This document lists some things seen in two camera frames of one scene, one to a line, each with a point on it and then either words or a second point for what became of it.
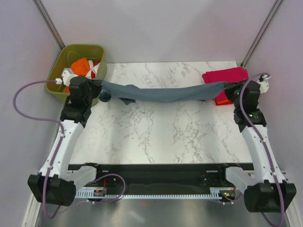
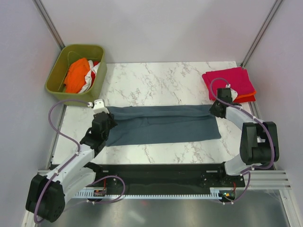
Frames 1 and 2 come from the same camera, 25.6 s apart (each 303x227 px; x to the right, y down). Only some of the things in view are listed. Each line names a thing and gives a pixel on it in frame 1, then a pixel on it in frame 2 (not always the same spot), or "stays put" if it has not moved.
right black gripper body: [233, 91] -> [213, 110]
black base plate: [164, 175] stays put
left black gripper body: [93, 89] -> [111, 124]
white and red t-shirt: [93, 66] stays put
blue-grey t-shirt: [129, 93] -> [153, 123]
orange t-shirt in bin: [79, 66] stays put
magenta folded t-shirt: [236, 74] stays put
